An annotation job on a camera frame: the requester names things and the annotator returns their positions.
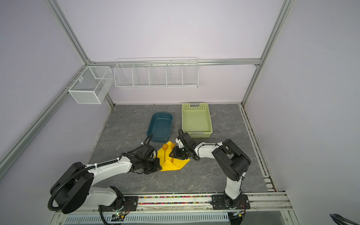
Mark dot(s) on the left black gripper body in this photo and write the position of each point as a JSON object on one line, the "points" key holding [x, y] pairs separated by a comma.
{"points": [[150, 166]]}

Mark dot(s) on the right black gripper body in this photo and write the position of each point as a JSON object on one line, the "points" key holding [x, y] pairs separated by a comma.
{"points": [[182, 153]]}

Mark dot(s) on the yellow paper napkin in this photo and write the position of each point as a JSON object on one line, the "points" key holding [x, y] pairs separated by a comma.
{"points": [[168, 165]]}

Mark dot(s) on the orange plastic spoon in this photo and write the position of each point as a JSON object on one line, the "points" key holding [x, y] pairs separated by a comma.
{"points": [[165, 148]]}

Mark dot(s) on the orange plastic fork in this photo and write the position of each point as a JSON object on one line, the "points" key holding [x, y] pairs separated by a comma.
{"points": [[172, 147]]}

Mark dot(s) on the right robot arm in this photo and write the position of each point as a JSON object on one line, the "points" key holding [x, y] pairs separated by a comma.
{"points": [[230, 158]]}

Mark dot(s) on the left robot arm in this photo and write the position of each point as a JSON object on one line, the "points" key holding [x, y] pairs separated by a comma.
{"points": [[76, 187]]}

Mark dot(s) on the dark teal plastic tray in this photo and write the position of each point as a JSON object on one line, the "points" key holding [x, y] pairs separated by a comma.
{"points": [[160, 126]]}

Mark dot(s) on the light green plastic basket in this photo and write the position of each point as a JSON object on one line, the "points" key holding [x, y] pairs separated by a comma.
{"points": [[196, 120]]}

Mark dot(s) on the small white mesh basket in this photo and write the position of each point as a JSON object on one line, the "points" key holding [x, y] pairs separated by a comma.
{"points": [[92, 86]]}

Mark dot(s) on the long white wire rack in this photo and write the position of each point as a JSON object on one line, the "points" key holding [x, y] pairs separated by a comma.
{"points": [[156, 72]]}

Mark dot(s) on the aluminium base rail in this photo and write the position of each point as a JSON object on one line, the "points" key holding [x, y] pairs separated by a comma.
{"points": [[181, 208]]}

